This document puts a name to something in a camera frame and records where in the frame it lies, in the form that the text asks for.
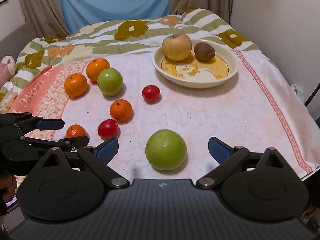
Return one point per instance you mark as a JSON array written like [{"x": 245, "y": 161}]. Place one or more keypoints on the orange far back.
[{"x": 94, "y": 68}]

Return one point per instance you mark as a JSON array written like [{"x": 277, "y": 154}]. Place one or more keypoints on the blue window cloth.
[{"x": 79, "y": 13}]

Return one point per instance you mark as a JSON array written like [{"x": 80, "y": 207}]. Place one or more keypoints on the floral striped quilt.
[{"x": 120, "y": 37}]

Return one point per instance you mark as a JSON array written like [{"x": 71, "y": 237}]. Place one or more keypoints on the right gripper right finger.
[{"x": 230, "y": 160}]

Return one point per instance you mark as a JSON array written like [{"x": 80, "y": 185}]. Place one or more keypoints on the small orange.
[
  {"x": 75, "y": 130},
  {"x": 121, "y": 110}
]

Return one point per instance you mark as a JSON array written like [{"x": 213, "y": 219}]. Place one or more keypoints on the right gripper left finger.
[{"x": 97, "y": 159}]

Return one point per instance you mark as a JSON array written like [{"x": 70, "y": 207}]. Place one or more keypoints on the green apple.
[
  {"x": 110, "y": 82},
  {"x": 165, "y": 150}
]

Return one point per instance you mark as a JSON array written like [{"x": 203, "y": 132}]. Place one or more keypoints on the pink plush toy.
[{"x": 7, "y": 69}]

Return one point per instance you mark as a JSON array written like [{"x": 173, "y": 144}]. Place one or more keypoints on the cream duck-print plate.
[{"x": 192, "y": 73}]

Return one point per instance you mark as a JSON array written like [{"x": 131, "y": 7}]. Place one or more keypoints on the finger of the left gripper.
[
  {"x": 47, "y": 124},
  {"x": 50, "y": 143}
]

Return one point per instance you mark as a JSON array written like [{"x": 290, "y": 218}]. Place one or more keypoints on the red tomato far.
[{"x": 151, "y": 93}]

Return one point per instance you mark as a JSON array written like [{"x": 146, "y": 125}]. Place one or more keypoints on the left hand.
[{"x": 9, "y": 184}]

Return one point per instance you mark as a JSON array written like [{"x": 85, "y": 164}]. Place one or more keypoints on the brown kiwi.
[{"x": 204, "y": 52}]

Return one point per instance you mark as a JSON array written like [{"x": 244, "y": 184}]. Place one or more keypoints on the grey sofa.
[{"x": 13, "y": 44}]

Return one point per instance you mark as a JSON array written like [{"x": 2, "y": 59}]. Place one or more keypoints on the pink white bed cover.
[{"x": 256, "y": 108}]

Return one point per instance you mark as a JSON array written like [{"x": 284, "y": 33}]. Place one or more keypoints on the red tomato near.
[{"x": 108, "y": 128}]

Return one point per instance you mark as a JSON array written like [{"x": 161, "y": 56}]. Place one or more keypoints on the yellow-red apple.
[{"x": 177, "y": 47}]

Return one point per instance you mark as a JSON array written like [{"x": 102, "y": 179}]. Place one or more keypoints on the beige left curtain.
[{"x": 46, "y": 17}]

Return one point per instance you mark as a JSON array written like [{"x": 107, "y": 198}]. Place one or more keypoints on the red tomato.
[
  {"x": 151, "y": 93},
  {"x": 108, "y": 128}
]

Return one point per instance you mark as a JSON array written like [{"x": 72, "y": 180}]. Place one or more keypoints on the orange left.
[{"x": 75, "y": 85}]

